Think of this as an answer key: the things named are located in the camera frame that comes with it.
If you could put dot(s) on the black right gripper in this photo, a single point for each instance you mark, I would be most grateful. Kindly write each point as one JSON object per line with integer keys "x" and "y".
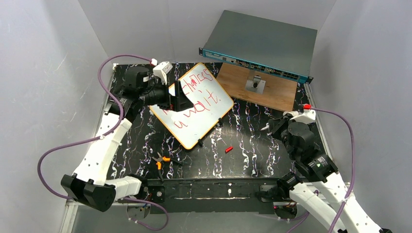
{"x": 276, "y": 127}

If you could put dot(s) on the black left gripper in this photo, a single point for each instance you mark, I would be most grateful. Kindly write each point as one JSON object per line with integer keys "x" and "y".
{"x": 177, "y": 95}

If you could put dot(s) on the red whiteboard marker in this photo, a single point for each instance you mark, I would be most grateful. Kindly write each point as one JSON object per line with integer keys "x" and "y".
{"x": 265, "y": 128}

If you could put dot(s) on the yellow-framed whiteboard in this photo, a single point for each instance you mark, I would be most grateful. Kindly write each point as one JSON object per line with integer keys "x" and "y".
{"x": 211, "y": 102}

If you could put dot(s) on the red marker cap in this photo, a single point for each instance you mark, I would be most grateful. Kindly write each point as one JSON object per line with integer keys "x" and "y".
{"x": 228, "y": 149}

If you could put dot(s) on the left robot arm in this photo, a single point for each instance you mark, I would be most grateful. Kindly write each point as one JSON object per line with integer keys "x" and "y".
{"x": 141, "y": 87}

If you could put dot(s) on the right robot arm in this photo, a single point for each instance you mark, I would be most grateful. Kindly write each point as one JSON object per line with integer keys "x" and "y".
{"x": 338, "y": 211}

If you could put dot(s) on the green and white tool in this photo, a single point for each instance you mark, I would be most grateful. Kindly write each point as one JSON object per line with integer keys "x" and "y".
{"x": 289, "y": 114}

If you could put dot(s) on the wooden board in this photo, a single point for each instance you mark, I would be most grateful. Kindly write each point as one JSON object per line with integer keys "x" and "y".
{"x": 278, "y": 93}

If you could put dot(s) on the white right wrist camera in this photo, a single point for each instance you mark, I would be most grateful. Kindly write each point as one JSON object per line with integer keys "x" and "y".
{"x": 306, "y": 117}

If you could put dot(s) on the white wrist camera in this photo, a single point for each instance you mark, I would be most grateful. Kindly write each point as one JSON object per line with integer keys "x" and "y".
{"x": 161, "y": 70}
{"x": 306, "y": 117}

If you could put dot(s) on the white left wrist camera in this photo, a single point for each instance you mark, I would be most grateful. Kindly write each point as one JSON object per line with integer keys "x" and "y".
{"x": 161, "y": 70}

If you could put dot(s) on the orange-handled pliers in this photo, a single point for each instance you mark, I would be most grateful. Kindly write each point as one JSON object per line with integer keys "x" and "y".
{"x": 160, "y": 160}

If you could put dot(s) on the grey metal bracket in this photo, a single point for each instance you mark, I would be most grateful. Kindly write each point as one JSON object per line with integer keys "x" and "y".
{"x": 256, "y": 84}

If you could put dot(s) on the grey network switch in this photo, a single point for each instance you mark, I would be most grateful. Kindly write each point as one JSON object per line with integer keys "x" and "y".
{"x": 268, "y": 46}

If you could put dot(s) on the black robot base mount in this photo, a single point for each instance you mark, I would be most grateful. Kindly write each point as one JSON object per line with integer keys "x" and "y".
{"x": 216, "y": 195}

